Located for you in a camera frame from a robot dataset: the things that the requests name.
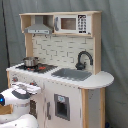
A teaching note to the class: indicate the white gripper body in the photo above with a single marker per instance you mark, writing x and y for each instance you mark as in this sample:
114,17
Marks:
29,88

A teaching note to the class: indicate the white oven door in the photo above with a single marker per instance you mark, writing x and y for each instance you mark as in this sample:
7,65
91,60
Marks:
36,108

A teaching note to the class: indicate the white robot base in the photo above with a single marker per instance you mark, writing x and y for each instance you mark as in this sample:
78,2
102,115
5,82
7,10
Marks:
25,121

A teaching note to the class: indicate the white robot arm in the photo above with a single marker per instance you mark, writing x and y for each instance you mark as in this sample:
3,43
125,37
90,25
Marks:
18,95

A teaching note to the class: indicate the wooden toy kitchen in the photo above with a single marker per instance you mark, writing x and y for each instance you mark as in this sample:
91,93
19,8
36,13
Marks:
61,50

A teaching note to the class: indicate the black toy stovetop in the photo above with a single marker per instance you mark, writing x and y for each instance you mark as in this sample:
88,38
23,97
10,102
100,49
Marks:
39,68

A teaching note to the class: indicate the small metal pot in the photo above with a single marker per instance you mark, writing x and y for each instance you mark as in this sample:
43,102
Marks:
30,61

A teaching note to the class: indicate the white cupboard door with dispenser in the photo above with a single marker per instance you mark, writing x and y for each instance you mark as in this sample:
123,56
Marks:
63,106

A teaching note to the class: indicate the grey toy sink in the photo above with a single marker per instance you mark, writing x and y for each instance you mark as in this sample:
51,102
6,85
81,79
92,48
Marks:
72,74

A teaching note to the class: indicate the black toy faucet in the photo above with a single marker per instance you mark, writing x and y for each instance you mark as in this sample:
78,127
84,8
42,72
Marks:
80,65

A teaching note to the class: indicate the grey range hood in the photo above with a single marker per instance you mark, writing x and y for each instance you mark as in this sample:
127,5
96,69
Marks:
38,27

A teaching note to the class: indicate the white toy microwave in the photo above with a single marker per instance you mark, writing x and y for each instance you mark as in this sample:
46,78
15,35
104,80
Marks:
74,24

